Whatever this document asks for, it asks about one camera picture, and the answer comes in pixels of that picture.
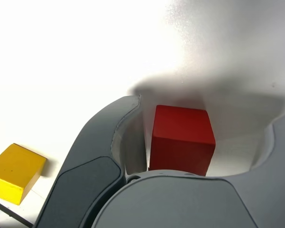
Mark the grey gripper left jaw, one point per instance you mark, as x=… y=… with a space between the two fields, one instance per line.
x=85 y=166

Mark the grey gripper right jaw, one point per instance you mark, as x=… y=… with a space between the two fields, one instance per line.
x=180 y=202

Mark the red cube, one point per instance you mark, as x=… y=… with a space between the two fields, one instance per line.
x=180 y=142

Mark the yellow cube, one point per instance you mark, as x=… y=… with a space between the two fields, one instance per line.
x=12 y=171

